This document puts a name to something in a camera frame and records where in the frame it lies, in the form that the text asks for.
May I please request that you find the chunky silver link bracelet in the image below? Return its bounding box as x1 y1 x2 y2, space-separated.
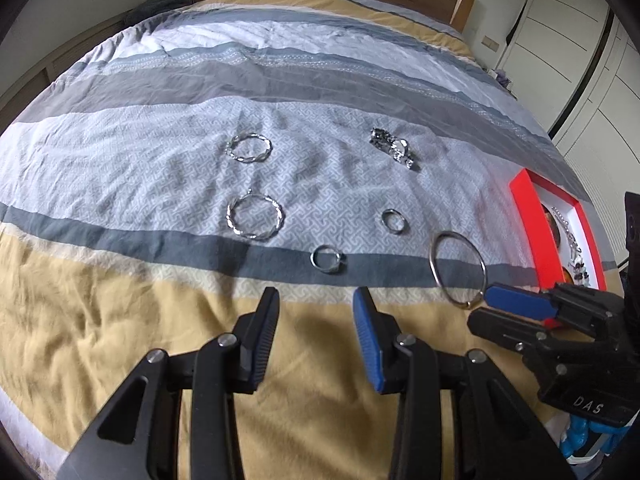
369 127 417 172

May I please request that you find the wooden bed with striped duvet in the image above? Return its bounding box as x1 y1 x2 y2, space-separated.
0 0 626 480

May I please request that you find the thin silver chain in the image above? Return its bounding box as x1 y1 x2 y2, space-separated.
552 206 583 256

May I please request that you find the dark brown bangle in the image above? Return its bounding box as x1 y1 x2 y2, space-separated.
542 206 563 246

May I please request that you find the grey blue cloth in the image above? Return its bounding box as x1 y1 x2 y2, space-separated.
124 0 193 26

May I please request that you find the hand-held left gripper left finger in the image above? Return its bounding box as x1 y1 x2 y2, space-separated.
55 287 281 480

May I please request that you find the white wardrobe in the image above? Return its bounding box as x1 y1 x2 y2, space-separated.
500 0 640 271

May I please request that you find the red jewelry box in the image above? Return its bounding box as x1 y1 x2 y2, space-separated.
509 168 610 328

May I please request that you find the dark beaded bracelet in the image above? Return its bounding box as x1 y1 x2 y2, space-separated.
567 255 600 288

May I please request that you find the plain large silver bangle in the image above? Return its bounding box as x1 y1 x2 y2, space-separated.
430 230 488 308

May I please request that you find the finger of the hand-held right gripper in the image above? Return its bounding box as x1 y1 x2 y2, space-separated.
467 309 556 358
485 282 623 332

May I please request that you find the small silver ring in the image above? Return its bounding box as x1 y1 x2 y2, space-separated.
310 244 346 274
381 208 405 235

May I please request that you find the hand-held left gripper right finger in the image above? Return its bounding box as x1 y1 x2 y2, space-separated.
352 287 566 480

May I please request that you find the twisted silver bracelet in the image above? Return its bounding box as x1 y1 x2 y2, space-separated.
225 131 273 163
226 190 286 241

